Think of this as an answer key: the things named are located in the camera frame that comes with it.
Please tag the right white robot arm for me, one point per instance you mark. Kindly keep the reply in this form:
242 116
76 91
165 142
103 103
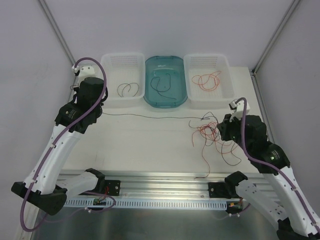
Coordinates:
293 218

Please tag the white slotted cable duct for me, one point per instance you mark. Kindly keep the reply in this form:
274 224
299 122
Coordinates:
131 203

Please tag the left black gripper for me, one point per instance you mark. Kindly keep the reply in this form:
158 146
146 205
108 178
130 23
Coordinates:
81 85

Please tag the left white perforated basket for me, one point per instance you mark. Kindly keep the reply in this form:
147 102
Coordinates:
126 78

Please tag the aluminium frame post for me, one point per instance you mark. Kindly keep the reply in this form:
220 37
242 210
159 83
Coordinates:
56 30
294 5

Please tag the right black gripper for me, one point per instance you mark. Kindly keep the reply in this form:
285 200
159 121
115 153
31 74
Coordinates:
224 128

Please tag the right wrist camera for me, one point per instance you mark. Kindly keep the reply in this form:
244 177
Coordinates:
237 106

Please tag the white perforated basket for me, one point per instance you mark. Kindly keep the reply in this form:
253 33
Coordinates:
209 84
126 78

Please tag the teal transparent plastic bin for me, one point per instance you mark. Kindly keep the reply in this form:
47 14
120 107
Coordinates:
165 82

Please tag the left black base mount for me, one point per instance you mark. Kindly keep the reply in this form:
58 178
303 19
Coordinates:
112 187

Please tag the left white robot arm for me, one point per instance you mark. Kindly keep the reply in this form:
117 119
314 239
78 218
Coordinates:
41 187

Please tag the left aluminium frame post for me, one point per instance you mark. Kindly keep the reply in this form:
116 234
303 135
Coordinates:
56 30

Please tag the aluminium mounting rail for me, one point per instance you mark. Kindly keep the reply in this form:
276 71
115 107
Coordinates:
161 185

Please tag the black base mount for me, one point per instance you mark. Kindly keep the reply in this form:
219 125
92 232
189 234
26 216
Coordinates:
112 187
221 190

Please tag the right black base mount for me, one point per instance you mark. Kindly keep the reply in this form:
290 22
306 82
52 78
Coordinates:
221 190

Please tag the right aluminium frame post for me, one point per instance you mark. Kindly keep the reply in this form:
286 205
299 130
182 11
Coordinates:
294 5

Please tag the right white perforated basket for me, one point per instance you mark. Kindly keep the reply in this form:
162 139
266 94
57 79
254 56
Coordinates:
209 84

